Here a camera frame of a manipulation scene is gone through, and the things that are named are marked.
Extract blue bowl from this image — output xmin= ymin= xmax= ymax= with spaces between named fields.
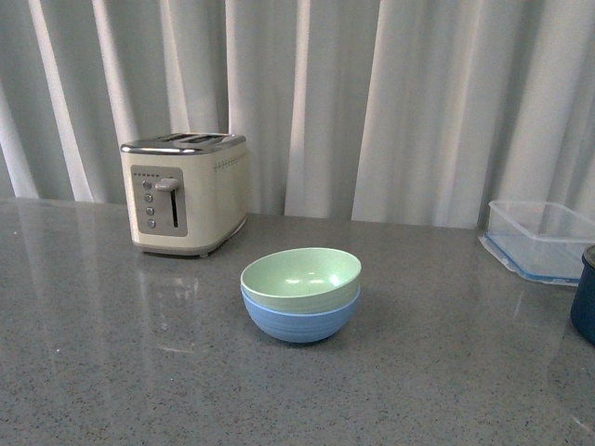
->
xmin=242 ymin=287 xmax=361 ymax=344

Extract green bowl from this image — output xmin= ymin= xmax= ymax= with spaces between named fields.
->
xmin=241 ymin=247 xmax=362 ymax=314

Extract white curtain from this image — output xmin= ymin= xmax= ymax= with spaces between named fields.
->
xmin=1 ymin=1 xmax=594 ymax=228

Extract cream toaster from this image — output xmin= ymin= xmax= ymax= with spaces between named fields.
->
xmin=120 ymin=133 xmax=249 ymax=256

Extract clear plastic container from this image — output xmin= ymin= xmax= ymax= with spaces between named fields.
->
xmin=480 ymin=200 xmax=594 ymax=286

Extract dark blue saucepan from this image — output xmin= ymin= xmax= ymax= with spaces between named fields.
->
xmin=571 ymin=245 xmax=595 ymax=345

